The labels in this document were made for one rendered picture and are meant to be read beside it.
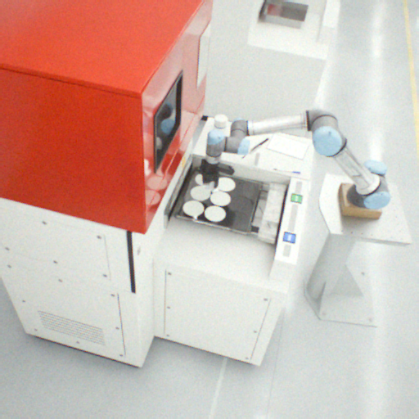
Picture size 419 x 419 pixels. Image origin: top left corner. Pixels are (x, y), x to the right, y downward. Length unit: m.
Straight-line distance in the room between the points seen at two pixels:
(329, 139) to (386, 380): 1.56
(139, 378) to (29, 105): 1.72
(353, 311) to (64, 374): 1.80
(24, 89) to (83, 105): 0.18
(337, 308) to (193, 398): 1.09
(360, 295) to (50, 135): 2.31
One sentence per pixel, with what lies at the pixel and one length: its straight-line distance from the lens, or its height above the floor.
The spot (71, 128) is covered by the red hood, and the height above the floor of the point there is 1.64.
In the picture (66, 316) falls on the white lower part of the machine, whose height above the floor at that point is 0.43.
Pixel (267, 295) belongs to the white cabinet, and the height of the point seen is 0.77.
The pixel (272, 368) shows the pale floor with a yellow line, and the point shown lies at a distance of 2.79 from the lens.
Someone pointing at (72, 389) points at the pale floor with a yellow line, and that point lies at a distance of 2.72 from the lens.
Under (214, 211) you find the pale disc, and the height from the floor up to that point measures 0.90.
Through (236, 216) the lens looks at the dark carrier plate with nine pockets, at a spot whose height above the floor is 0.90.
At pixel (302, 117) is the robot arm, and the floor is 1.33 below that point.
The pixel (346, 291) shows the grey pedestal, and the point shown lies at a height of 0.05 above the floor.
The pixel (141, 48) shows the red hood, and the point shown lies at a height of 1.82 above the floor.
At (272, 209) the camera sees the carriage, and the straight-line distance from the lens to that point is 2.28.
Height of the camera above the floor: 2.49
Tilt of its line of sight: 47 degrees down
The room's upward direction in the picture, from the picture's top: 6 degrees clockwise
